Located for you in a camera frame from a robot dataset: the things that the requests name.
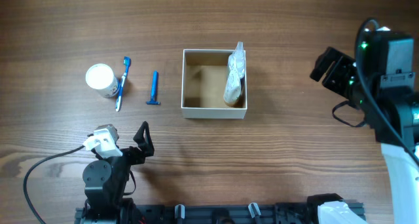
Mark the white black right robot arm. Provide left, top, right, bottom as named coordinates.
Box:
left=310, top=27, right=418, bottom=223

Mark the open cardboard box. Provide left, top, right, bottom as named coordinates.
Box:
left=181, top=49, right=247, bottom=119

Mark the white cylindrical cup container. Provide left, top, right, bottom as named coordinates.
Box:
left=85, top=64, right=119, bottom=98

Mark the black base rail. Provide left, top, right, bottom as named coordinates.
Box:
left=74, top=202, right=365, bottom=224

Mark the white printed tube bottle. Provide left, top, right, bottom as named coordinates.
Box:
left=223, top=69, right=242, bottom=106

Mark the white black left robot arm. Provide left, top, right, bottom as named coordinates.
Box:
left=75, top=122, right=155, bottom=223

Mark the blue white toothbrush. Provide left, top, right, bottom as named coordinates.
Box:
left=115, top=56, right=132, bottom=112

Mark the blue disposable razor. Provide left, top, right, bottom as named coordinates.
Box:
left=146, top=71, right=160, bottom=105

